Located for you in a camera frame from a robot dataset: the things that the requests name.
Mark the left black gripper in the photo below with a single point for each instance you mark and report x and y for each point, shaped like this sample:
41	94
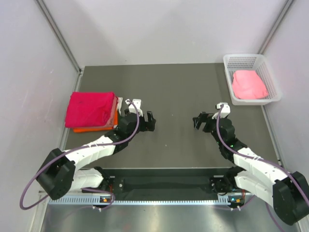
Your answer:
147	126

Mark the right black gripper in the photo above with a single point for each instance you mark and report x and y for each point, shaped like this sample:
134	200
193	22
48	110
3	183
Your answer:
203	117

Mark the light pink t-shirt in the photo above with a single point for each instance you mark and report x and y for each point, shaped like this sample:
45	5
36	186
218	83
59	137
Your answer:
247	85

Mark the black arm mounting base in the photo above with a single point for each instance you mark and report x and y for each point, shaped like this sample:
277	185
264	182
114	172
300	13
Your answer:
168	184

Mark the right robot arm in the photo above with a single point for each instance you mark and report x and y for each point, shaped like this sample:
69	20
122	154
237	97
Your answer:
287	193

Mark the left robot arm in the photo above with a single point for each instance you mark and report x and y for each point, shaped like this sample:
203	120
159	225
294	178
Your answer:
63	171

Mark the folded orange t-shirt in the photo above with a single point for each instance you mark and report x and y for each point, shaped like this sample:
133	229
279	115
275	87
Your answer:
99	128

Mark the folded white t-shirt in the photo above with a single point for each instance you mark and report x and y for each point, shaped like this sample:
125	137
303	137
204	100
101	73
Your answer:
119	104

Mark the folded pale pink t-shirt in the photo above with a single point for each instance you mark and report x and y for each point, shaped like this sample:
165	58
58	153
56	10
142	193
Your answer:
110	121

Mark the white perforated plastic basket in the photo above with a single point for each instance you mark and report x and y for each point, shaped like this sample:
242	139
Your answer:
252	62

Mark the folded magenta t-shirt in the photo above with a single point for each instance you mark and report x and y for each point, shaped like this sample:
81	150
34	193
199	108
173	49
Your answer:
90	109

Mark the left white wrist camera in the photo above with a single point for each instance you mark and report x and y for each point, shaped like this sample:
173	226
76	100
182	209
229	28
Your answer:
134	106

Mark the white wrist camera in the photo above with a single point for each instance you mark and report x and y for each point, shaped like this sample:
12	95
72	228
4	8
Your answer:
134	106
223	110

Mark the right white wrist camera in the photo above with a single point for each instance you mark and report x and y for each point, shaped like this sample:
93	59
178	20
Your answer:
223	110

